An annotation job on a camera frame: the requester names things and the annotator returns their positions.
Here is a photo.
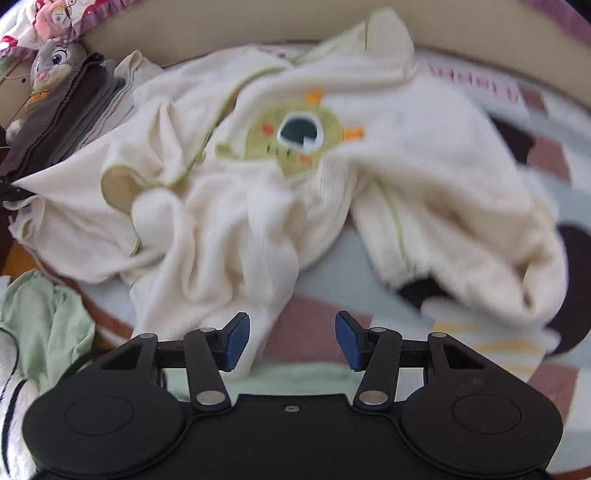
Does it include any beige drawer cabinet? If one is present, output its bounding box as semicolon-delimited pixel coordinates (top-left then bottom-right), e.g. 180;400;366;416
0;55;35;134

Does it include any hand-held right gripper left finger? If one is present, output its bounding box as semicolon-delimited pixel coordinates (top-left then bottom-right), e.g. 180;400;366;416
99;312;251;414

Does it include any white black-striped cloth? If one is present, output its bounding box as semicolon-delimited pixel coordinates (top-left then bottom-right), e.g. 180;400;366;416
0;330;42;480

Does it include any cream monster patch cardigan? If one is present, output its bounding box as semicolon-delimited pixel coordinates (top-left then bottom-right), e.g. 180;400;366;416
9;7;568;384

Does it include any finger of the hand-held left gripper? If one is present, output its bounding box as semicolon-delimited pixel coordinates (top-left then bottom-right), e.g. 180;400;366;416
0;178;24;204

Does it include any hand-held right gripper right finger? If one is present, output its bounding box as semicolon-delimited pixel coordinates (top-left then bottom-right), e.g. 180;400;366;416
335;311;488;411

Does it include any checked printed mat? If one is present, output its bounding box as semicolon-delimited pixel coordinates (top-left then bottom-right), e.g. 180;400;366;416
28;41;591;480

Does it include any grey folded garment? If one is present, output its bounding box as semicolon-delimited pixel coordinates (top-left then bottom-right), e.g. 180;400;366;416
46;76;127;162

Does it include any grey bunny plush toy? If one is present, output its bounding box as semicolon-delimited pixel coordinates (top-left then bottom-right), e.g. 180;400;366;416
4;39;88;144

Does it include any quilt with purple ruffle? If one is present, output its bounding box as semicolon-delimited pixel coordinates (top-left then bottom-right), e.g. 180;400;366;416
0;0;591;58

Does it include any beige bed frame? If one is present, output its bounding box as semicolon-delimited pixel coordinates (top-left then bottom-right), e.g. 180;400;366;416
88;0;591;107

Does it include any light green garment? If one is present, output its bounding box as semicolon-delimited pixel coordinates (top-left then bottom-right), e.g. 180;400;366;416
0;270;95;393

